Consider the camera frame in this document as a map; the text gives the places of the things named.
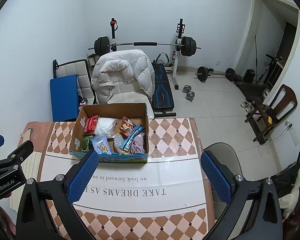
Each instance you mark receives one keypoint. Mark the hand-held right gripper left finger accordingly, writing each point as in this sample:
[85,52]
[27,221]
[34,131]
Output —
[83,177]

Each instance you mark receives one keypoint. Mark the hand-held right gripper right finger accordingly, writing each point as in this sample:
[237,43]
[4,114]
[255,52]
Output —
[216,177]

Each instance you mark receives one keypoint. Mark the green snack packet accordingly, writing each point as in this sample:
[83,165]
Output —
[86,142]

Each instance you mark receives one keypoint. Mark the light blue tissue pack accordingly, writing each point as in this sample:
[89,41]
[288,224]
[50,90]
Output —
[102,146]

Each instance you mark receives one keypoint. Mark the silver yellow packet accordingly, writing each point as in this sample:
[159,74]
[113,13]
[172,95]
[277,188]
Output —
[118,143]

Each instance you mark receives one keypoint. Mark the white plastic pouch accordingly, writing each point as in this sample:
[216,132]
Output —
[105,127]

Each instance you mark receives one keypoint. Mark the blue stick packet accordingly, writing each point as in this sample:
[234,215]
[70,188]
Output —
[132,137]

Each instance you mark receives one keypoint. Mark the grey purple cloth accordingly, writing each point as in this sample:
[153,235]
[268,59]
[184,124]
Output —
[138,145]

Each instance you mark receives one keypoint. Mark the red cartoon snack packet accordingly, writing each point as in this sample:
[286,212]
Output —
[126,127]

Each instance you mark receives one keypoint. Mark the cardboard box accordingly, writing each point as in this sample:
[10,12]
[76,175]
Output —
[107,110]

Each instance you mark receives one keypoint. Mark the small cardboard piece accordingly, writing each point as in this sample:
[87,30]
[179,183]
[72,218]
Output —
[27,133]

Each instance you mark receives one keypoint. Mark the beige round chair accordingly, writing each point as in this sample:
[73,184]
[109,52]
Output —
[225,152]

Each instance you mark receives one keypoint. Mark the pink cream striped mat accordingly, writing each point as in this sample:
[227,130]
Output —
[40,132]

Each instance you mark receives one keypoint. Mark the black bag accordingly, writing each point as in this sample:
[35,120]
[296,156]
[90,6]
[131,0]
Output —
[285,177]

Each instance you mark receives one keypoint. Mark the blue folded mat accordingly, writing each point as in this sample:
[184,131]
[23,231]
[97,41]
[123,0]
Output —
[63,97]

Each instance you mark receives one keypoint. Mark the small chrome dumbbell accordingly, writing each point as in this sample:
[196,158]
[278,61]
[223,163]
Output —
[83,102]

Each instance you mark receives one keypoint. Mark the white shoe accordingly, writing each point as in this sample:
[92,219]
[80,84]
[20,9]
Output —
[245,104]
[250,108]

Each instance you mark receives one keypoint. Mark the white goose plush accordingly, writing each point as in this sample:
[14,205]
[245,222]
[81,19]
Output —
[291,197]

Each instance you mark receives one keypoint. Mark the black exercise bench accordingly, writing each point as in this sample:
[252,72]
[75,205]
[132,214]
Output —
[252,88]

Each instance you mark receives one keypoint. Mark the black blue weight bench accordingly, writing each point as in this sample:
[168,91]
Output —
[162,95]

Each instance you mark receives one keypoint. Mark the white padded chair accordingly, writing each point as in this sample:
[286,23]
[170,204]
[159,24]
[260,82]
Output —
[77,72]

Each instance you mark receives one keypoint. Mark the dark wooden chair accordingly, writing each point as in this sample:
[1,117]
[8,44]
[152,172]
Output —
[286,102]

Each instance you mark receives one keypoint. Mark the short barbell with black plates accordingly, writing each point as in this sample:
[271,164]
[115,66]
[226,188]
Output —
[202,74]

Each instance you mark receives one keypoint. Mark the black speaker box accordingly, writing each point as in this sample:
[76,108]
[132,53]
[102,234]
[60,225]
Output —
[249,76]

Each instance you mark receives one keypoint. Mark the white puffer jacket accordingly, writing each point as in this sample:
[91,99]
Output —
[122,75]

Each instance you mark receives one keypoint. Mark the white barbell rack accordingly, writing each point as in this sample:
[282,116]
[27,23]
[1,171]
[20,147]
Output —
[176,63]

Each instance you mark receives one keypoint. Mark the thin black pole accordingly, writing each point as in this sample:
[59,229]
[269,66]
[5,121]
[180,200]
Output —
[255,55]

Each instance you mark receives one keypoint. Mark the long barbell with black plates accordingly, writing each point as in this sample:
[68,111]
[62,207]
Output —
[140,44]

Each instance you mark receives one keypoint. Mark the black metal frame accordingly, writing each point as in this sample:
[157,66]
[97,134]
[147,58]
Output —
[272,67]

